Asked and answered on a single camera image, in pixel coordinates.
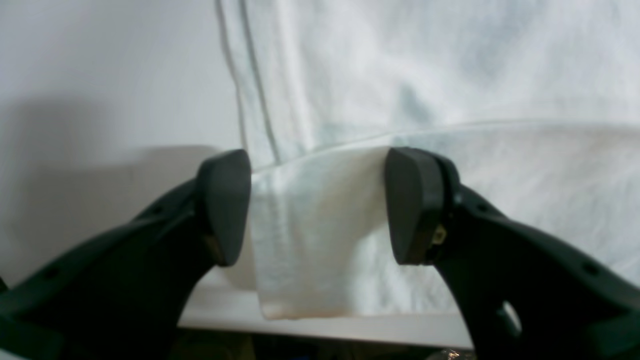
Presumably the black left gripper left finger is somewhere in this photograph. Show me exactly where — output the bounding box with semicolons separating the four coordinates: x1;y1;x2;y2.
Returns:
1;149;252;360

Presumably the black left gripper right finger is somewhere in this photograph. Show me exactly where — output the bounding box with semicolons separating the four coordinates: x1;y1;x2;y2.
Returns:
384;146;640;360

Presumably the white printed T-shirt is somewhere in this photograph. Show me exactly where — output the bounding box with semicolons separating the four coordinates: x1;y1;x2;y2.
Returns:
215;0;639;321

